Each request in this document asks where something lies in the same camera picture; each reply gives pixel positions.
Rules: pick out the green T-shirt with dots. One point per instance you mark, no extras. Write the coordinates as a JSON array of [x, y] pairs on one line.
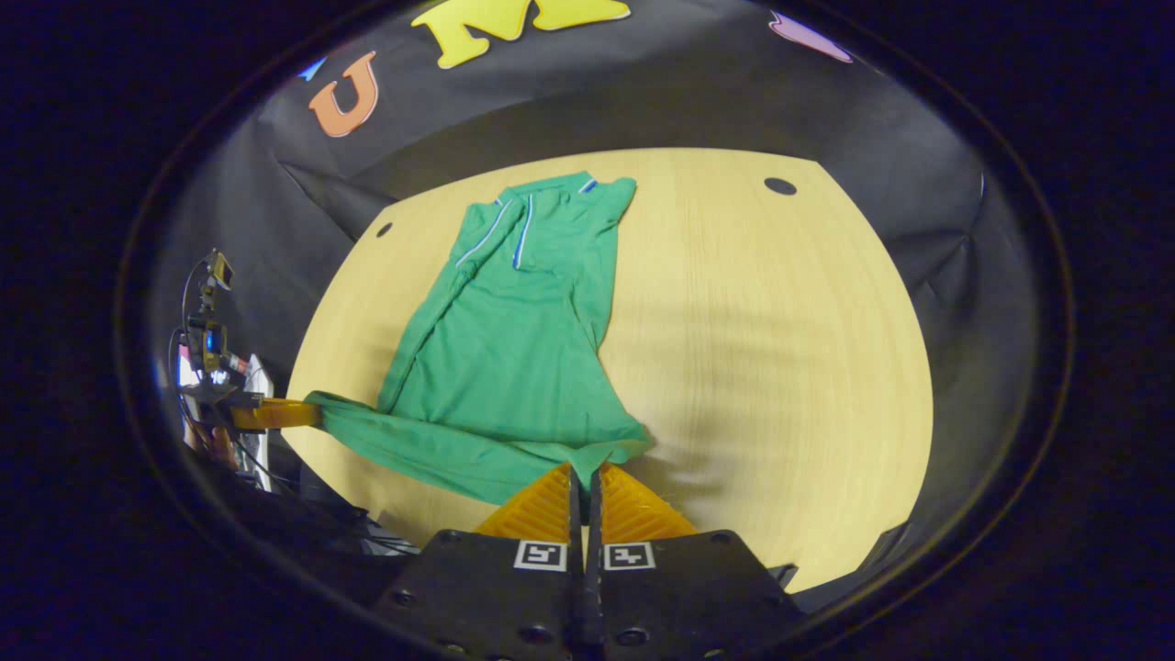
[[505, 349]]

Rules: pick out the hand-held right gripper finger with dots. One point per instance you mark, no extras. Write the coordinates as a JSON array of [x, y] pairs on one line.
[[576, 514], [594, 519]]

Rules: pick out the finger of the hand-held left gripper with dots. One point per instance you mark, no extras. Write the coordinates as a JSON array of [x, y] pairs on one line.
[[275, 414]]

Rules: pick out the black backdrop cloth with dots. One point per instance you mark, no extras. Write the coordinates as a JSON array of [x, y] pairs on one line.
[[643, 92]]

